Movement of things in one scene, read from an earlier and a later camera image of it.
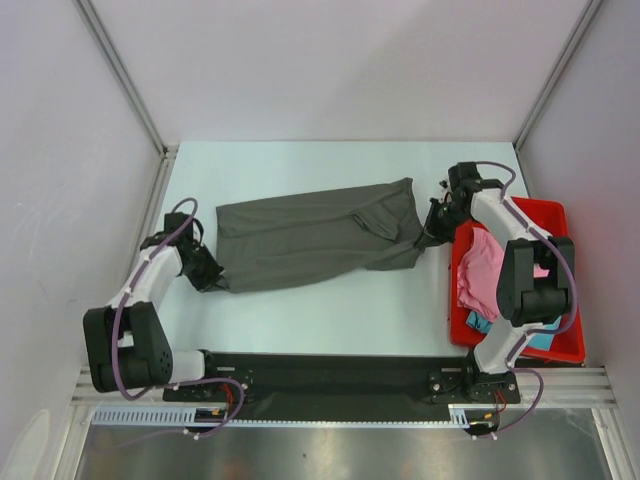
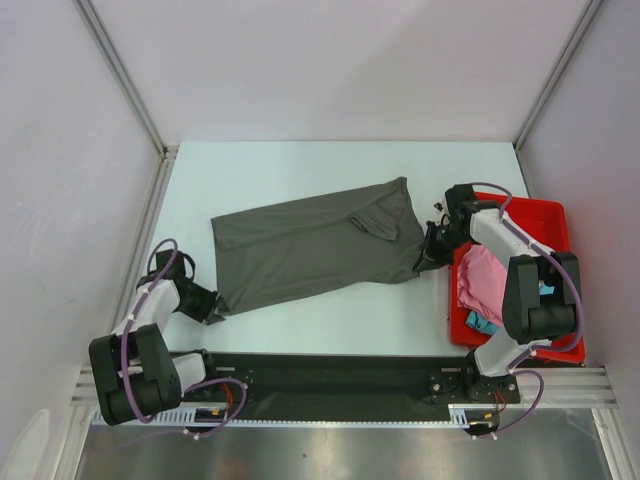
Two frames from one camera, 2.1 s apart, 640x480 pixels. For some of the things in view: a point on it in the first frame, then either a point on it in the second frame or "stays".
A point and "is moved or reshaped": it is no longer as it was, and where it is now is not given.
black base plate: (270, 386) stays
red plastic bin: (552, 218) stays
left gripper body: (203, 272) -> (199, 304)
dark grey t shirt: (372, 226) is moved or reshaped
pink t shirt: (479, 273) stays
